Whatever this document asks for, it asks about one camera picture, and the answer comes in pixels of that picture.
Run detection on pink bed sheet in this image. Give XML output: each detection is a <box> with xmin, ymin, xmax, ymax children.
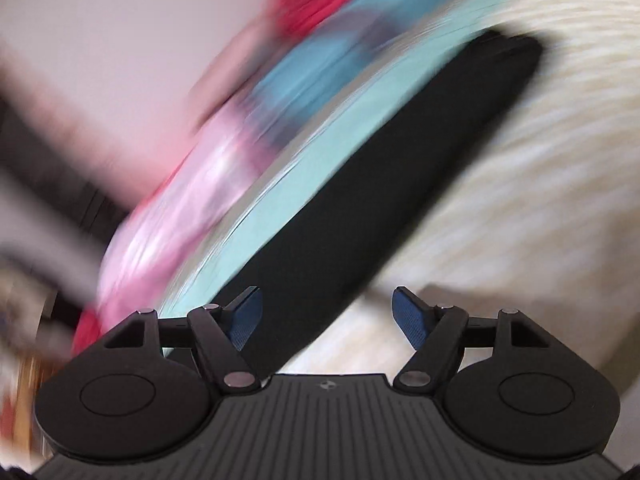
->
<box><xmin>72</xmin><ymin>307</ymin><xmax>108</xmax><ymax>356</ymax></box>

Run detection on black pants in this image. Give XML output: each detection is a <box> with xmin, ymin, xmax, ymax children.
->
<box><xmin>199</xmin><ymin>29</ymin><xmax>546</xmax><ymax>377</ymax></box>

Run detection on wooden bed frame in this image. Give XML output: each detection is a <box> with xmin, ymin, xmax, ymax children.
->
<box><xmin>17</xmin><ymin>355</ymin><xmax>46</xmax><ymax>441</ymax></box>

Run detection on patterned bed quilt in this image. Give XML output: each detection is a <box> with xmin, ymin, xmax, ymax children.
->
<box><xmin>160</xmin><ymin>0</ymin><xmax>640</xmax><ymax>377</ymax></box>

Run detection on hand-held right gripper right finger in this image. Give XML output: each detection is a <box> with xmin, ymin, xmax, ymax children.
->
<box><xmin>392</xmin><ymin>286</ymin><xmax>552</xmax><ymax>391</ymax></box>

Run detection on blue striped pillow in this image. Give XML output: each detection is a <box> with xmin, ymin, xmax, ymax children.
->
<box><xmin>250</xmin><ymin>0</ymin><xmax>453</xmax><ymax>141</ymax></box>

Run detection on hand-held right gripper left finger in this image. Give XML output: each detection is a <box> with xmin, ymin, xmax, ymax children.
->
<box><xmin>102</xmin><ymin>286</ymin><xmax>264</xmax><ymax>391</ymax></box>

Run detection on pink pillow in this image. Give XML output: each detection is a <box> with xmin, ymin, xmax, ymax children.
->
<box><xmin>94</xmin><ymin>95</ymin><xmax>301</xmax><ymax>333</ymax></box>

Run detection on red cloth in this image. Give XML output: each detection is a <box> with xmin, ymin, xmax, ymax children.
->
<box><xmin>267</xmin><ymin>0</ymin><xmax>363</xmax><ymax>38</ymax></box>

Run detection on dark hanging clothes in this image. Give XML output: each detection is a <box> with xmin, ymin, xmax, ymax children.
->
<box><xmin>0</xmin><ymin>102</ymin><xmax>131</xmax><ymax>246</ymax></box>

